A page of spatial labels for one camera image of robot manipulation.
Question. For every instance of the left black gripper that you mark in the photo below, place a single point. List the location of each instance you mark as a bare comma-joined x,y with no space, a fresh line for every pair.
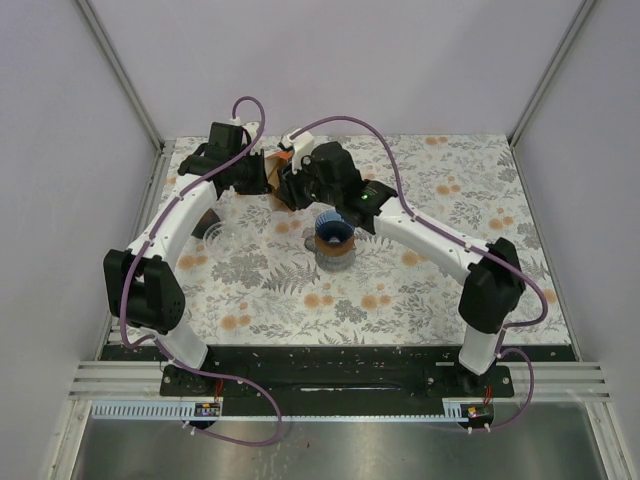
260,185

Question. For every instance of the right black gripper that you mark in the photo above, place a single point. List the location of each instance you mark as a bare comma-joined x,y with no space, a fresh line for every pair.
289,185

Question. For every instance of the coffee filter paper box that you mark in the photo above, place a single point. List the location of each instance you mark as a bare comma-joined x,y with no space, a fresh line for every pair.
273,163

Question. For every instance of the blue ribbed cone dripper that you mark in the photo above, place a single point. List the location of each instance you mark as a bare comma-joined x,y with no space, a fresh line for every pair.
330,223

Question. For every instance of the round wooden dripper base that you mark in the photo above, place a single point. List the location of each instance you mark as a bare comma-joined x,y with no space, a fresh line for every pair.
334,246

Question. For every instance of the grey glass coffee server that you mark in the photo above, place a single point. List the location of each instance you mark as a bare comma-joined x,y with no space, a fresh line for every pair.
327,263

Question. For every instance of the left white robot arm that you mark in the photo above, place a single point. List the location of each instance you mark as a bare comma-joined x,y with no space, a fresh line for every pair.
142,290

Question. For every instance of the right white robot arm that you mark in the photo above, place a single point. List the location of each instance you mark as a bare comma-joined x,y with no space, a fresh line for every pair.
489,273

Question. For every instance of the brown bottle red cap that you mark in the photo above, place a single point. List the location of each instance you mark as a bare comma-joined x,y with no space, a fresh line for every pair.
208,225

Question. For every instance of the clear plastic cup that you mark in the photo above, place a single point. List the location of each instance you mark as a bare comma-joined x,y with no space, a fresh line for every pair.
221,239

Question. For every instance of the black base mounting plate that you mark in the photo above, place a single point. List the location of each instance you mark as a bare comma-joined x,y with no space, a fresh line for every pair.
344,381

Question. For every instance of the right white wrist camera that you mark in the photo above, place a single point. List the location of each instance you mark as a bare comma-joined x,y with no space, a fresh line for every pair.
299,144

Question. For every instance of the left aluminium frame post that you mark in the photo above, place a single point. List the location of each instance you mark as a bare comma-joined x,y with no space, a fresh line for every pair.
107,49

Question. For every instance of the aluminium frame post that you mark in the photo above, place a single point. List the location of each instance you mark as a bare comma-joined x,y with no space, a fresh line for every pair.
561,52
107,49

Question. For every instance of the white slotted cable duct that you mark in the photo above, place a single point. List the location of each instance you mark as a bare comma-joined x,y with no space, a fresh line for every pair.
156,410

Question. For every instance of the right aluminium frame post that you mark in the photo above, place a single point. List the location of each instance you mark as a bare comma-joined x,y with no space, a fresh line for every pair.
561,52

